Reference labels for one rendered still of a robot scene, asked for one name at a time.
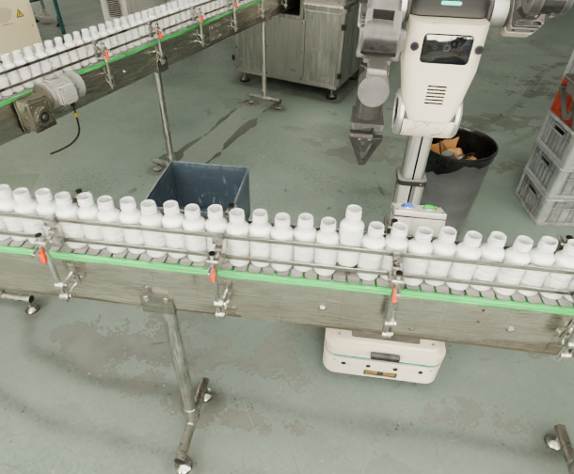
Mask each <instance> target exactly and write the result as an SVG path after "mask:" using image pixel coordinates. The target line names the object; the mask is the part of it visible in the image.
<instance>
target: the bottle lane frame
mask: <svg viewBox="0 0 574 474"><path fill-rule="evenodd" d="M35 249H36V248H35V247H33V248H24V247H23V245H22V246H20V247H16V246H10V244H9V245H0V290H9V291H16V292H32V293H39V294H48V295H55V296H59V295H60V292H59V290H58V289H57V288H56V287H55V280H54V278H53V276H52V274H51V271H50V269H49V267H48V265H47V262H46V263H42V261H41V260H40V257H39V255H37V256H36V257H35V258H32V257H31V256H30V255H31V254H32V252H33V251H34V250H35ZM73 251H74V250H73ZM49 252H50V254H51V257H52V259H53V261H54V264H55V266H56V269H57V271H58V273H59V276H60V278H61V280H65V278H66V277H67V276H68V274H69V273H70V272H71V271H70V270H69V268H68V265H67V263H73V265H74V268H75V272H73V273H72V274H73V275H78V277H79V280H80V283H77V285H76V287H75V288H74V289H73V291H72V298H79V299H87V300H95V301H104V302H111V303H119V304H127V305H135V306H142V305H141V301H140V298H139V294H140V293H141V292H142V291H143V290H145V291H155V292H167V293H168V294H169V295H170V296H172V299H173V303H174V307H175V310H182V311H190V312H198V313H206V314H214V315H215V298H214V290H213V282H211V280H210V278H209V277H207V276H206V274H207V271H208V269H207V268H206V264H205V266H204V267H198V266H193V263H194V262H192V264H191V265H190V266H188V265H180V261H179V262H178V263H177V264H171V263H166V261H167V260H165V261H164V262H154V261H152V260H153V258H152V259H151V260H150V261H140V260H139V258H140V256H139V257H138V259H137V260H128V259H126V256H127V255H126V256H125V257H124V258H123V259H120V258H113V255H114V253H113V254H112V256H111V257H103V256H100V253H101V252H100V253H99V254H98V255H97V256H94V255H88V254H87V252H86V253H85V254H76V253H73V252H71V253H68V252H61V249H60V250H58V251H51V250H49ZM217 275H218V284H219V292H220V298H222V297H223V294H224V291H226V289H225V288H224V280H228V281H230V282H231V289H229V290H228V292H231V299H232V300H230V302H229V304H228V305H227V308H226V312H227V313H228V314H227V316H230V317H238V318H246V319H254V320H262V321H269V322H278V323H286V324H301V325H309V326H317V327H324V328H333V329H341V330H349V331H357V332H364V333H373V334H380V335H381V330H382V328H383V324H384V319H385V317H386V313H387V308H388V304H389V301H390V297H391V289H390V286H389V287H388V288H387V287H378V286H377V285H376V282H375V284H374V286H370V285H363V284H362V281H360V283H359V284H353V283H348V281H347V279H346V280H345V282H344V283H343V282H335V281H333V277H332V278H331V280H330V281H326V280H320V279H319V276H317V278H316V279H309V278H305V275H304V274H303V276H302V277H291V273H290V272H289V275H288V276H277V271H275V273H274V275H267V274H263V270H261V272H260V273H259V274H258V273H250V272H249V271H248V268H247V270H246V271H245V272H240V271H234V266H233V268H232V269H231V270H223V269H221V268H220V269H219V270H217ZM400 292H401V297H400V298H398V299H397V300H399V302H398V306H397V308H395V309H394V310H395V311H396V313H395V317H394V321H396V325H395V326H394V327H393V329H392V331H391V332H393V336H396V337H405V338H413V339H420V340H435V341H444V342H451V343H459V344H468V345H475V346H484V347H491V348H500V349H507V350H515V351H523V352H531V353H539V354H547V355H555V356H557V350H558V349H561V348H562V347H563V344H562V339H561V336H562V335H563V333H564V332H565V330H569V328H570V327H568V325H569V323H570V322H571V320H572V319H574V304H573V303H572V304H573V307H572V308H569V307H561V306H560V305H559V304H558V302H557V306H551V305H545V304H544V303H543V301H542V300H541V304H534V303H529V302H528V300H527V299H526V298H525V299H526V302H517V301H513V299H512V298H511V296H510V300H509V301H508V300H499V299H498V298H497V296H496V295H495V298H494V299H490V298H483V297H482V295H481V294H480V293H479V297H473V296H467V295H466V293H465V292H464V295H456V294H452V293H451V291H450V290H449V293H448V294H447V293H438V292H437V291H436V289H434V291H433V292H423V291H422V289H421V287H419V290H418V291H413V290H408V289H407V287H406V285H405V287H404V289H403V290H402V291H400ZM572 357H574V351H573V352H572Z"/></svg>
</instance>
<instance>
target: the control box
mask: <svg viewBox="0 0 574 474"><path fill-rule="evenodd" d="M446 216H447V214H446V213H445V212H444V211H443V210H442V209H441V208H440V207H436V209H433V210H432V209H426V208H424V205H414V204H413V207H405V206H403V203H396V202H393V203H392V204H391V215H390V220H391V219H393V218H396V219H398V222H403V223H406V224H407V226H408V228H407V235H412V236H415V233H416V231H417V229H418V227H420V226H427V227H428V228H430V229H431V230H432V231H433V232H432V237H436V238H438V235H439V233H440V231H441V229H442V228H443V227H444V226H445V219H446Z"/></svg>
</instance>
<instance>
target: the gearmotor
mask: <svg viewBox="0 0 574 474"><path fill-rule="evenodd" d="M86 91H87V88H86V84H85V82H84V80H83V78H82V77H81V76H80V75H79V74H78V73H76V72H75V71H67V72H64V73H62V74H59V75H56V76H53V77H51V78H48V79H46V80H43V81H42V82H39V83H36V84H35V85H34V86H33V92H31V93H29V94H26V95H24V96H22V97H20V98H17V99H16V100H15V101H13V104H14V107H15V109H16V112H17V114H18V117H19V120H20V122H21V124H22V126H23V129H24V131H25V132H26V133H27V134H30V133H31V130H32V131H35V132H37V134H38V133H40V132H42V131H44V130H46V129H48V128H50V127H52V126H54V125H56V124H57V122H56V117H55V114H54V111H53V110H54V109H56V108H58V107H59V106H61V105H65V106H67V105H69V104H70V105H71V106H72V108H73V111H74V115H75V117H76V121H77V125H78V134H77V137H76V138H75V139H74V140H73V141H72V142H71V143H70V144H69V145H67V146H66V147H64V148H62V149H60V150H56V151H54V152H51V153H50V154H54V153H56V152H59V151H61V150H64V149H66V148H67V147H68V146H70V145H71V144H72V143H74V142H75V140H76V139H77V138H78V136H79V135H80V125H79V121H78V116H77V113H76V111H75V103H74V102H76V101H78V100H79V98H80V97H82V96H84V95H85V94H86Z"/></svg>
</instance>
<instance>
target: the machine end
mask: <svg viewBox="0 0 574 474"><path fill-rule="evenodd" d="M358 20H359V0H300V4H299V5H297V6H295V7H293V8H289V9H287V10H285V11H283V12H282V13H280V14H278V15H276V16H274V17H272V20H270V21H268V22H266V77H271V78H276V79H280V80H286V81H291V82H296V83H299V84H305V85H310V86H315V87H323V88H328V89H329V90H330V94H327V95H326V99H328V100H335V99H337V96H336V95H334V94H333V90H337V89H338V88H339V87H340V86H341V85H342V84H343V83H344V82H345V81H346V80H347V79H351V80H355V79H357V78H358V77H357V76H356V75H354V73H355V72H356V71H357V70H358V69H359V66H360V62H361V61H363V58H361V57H357V54H356V51H357V49H358V43H359V31H360V30H359V27H358ZM233 48H234V55H232V60H234V65H235V70H236V71H240V72H242V73H243V74H244V77H241V78H240V81H241V82H249V81H250V78H248V77H246V73H251V74H256V75H260V76H262V34H261V23H259V24H256V25H254V26H251V27H250V28H248V29H246V30H244V31H242V32H240V33H238V34H236V35H233Z"/></svg>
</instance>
